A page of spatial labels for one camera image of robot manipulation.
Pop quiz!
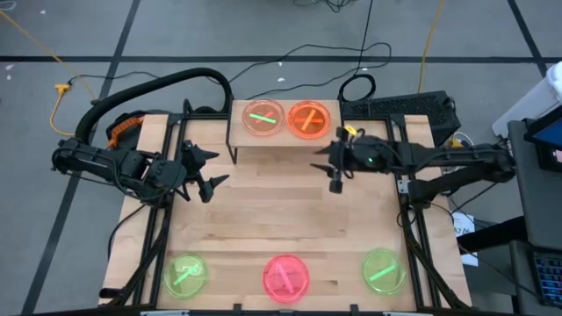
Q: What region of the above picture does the black aluminium table frame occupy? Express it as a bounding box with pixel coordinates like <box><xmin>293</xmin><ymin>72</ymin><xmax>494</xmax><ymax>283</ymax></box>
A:
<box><xmin>98</xmin><ymin>99</ymin><xmax>194</xmax><ymax>308</ymax></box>
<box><xmin>385</xmin><ymin>112</ymin><xmax>466</xmax><ymax>308</ymax></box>

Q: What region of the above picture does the yellow extension cord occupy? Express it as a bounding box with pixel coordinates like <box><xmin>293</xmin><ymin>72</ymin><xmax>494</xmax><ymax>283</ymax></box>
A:
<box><xmin>0</xmin><ymin>8</ymin><xmax>98</xmax><ymax>138</ymax></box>

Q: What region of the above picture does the black backlit keyboard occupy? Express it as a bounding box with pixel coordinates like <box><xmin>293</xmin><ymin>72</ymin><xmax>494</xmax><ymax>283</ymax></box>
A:
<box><xmin>530</xmin><ymin>249</ymin><xmax>562</xmax><ymax>308</ymax></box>

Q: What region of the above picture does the white paper sheet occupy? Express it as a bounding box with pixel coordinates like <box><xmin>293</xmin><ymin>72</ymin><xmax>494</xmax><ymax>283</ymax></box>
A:
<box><xmin>451</xmin><ymin>211</ymin><xmax>479</xmax><ymax>268</ymax></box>

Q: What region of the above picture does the long black floor cable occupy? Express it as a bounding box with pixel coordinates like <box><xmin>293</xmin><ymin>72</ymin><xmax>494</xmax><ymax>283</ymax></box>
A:
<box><xmin>227</xmin><ymin>41</ymin><xmax>393</xmax><ymax>101</ymax></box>

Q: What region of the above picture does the black corrugated hose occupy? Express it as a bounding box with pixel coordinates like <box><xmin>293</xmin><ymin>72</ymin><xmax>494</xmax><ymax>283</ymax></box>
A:
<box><xmin>74</xmin><ymin>66</ymin><xmax>234</xmax><ymax>144</ymax></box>

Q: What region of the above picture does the grey desk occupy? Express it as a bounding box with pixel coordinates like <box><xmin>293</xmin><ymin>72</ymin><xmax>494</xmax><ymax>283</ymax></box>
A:
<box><xmin>507</xmin><ymin>118</ymin><xmax>562</xmax><ymax>316</ymax></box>

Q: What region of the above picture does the yellow hanging cable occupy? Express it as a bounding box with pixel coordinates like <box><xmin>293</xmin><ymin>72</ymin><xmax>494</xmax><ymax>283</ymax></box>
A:
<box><xmin>415</xmin><ymin>0</ymin><xmax>448</xmax><ymax>94</ymax></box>

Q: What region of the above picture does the black monitor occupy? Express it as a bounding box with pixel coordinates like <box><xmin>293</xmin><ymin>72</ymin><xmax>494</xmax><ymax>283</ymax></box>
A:
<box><xmin>524</xmin><ymin>104</ymin><xmax>562</xmax><ymax>172</ymax></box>

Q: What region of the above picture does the orange cable chain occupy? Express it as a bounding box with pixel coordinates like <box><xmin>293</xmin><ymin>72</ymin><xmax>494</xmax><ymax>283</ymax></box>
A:
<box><xmin>106</xmin><ymin>114</ymin><xmax>146</xmax><ymax>149</ymax></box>

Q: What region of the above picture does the orange translucent plastic plate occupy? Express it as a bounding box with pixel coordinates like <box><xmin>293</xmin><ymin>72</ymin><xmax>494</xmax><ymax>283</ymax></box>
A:
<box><xmin>287</xmin><ymin>99</ymin><xmax>332</xmax><ymax>140</ymax></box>

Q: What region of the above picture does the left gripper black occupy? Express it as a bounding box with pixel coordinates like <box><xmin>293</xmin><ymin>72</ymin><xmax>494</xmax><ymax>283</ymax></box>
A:
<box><xmin>175</xmin><ymin>139</ymin><xmax>231</xmax><ymax>204</ymax></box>

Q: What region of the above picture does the coiled black cable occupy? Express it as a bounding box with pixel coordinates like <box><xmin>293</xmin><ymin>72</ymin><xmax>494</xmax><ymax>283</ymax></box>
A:
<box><xmin>337</xmin><ymin>73</ymin><xmax>378</xmax><ymax>103</ymax></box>

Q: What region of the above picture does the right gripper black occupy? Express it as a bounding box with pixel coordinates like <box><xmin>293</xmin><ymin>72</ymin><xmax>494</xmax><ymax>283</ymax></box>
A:
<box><xmin>309</xmin><ymin>126</ymin><xmax>362</xmax><ymax>194</ymax></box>

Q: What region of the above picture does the wooden shelf with black frame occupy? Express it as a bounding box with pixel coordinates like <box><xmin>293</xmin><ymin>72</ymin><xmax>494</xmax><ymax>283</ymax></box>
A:
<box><xmin>225</xmin><ymin>98</ymin><xmax>343</xmax><ymax>165</ymax></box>

